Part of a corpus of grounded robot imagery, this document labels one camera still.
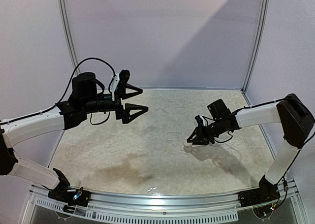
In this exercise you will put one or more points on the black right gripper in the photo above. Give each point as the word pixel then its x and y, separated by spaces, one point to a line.
pixel 203 132

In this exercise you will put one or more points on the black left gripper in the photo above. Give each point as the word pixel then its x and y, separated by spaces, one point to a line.
pixel 119 107

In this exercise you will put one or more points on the white round case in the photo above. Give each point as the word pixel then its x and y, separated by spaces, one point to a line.
pixel 188 147

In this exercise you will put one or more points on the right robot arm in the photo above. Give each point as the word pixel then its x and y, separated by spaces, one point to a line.
pixel 289 113

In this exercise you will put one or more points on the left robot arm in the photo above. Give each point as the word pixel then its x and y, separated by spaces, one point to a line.
pixel 65 115

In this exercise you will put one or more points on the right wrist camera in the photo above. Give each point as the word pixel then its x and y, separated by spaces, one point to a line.
pixel 201 121

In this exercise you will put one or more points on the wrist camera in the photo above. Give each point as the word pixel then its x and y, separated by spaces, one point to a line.
pixel 201 121
pixel 117 86

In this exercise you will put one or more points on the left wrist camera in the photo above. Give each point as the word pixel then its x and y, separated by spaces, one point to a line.
pixel 117 86

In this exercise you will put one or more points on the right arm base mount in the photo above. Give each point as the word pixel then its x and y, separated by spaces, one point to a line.
pixel 265 192

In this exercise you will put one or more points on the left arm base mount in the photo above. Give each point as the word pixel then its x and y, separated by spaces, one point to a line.
pixel 71 196

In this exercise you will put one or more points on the left aluminium corner post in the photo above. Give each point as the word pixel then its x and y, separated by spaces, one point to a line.
pixel 68 36

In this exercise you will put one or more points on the aluminium corner post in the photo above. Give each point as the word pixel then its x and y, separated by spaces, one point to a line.
pixel 68 36
pixel 257 42

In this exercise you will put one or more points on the right aluminium corner post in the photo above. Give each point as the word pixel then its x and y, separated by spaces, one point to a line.
pixel 257 42

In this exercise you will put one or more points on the aluminium front rail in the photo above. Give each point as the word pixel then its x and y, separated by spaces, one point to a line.
pixel 117 208

